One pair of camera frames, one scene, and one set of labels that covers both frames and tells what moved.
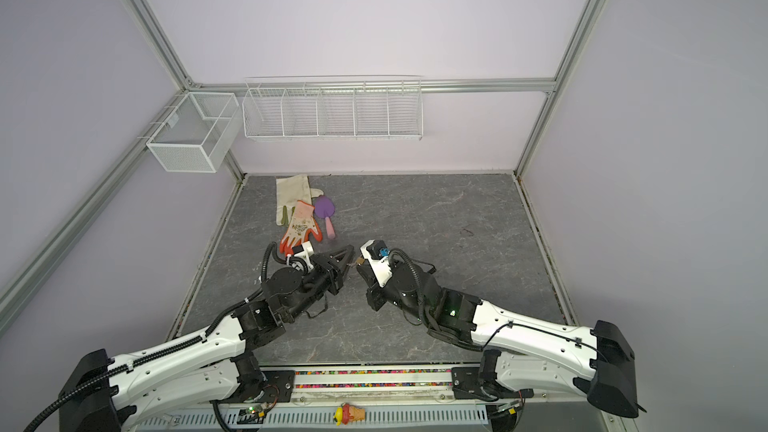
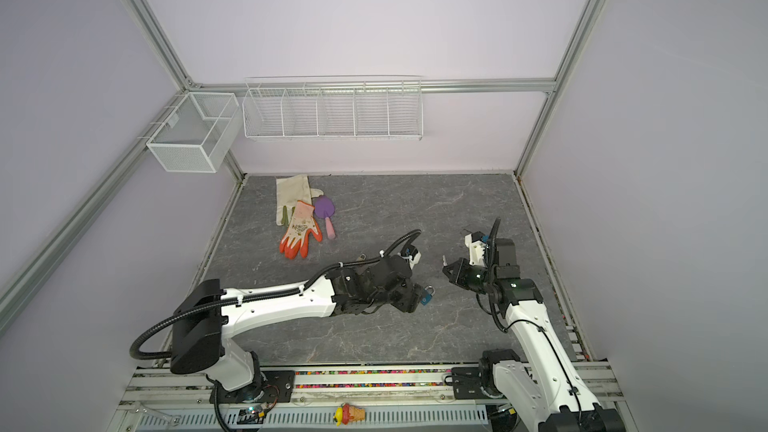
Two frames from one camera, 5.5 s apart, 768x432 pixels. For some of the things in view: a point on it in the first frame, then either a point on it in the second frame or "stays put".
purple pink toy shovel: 324,207 stays put
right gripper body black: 382,295 -> 476,278
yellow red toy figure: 347,413 stays put
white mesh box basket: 194,131 stays put
